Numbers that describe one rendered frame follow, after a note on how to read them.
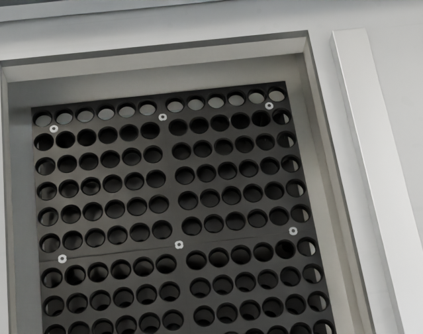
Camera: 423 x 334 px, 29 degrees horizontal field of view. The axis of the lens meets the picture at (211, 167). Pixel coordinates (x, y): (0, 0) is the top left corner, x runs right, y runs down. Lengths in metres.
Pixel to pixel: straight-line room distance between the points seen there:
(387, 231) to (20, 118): 0.30
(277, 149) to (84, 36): 0.15
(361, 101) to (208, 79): 0.17
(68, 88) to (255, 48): 0.17
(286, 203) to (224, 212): 0.04
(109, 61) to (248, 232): 0.14
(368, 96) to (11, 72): 0.23
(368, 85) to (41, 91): 0.26
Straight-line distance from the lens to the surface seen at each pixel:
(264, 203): 0.54
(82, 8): 0.55
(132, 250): 0.53
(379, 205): 0.49
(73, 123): 0.57
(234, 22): 0.55
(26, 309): 0.59
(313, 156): 0.63
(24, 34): 0.56
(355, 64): 0.53
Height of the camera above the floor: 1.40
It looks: 65 degrees down
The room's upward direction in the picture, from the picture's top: 4 degrees clockwise
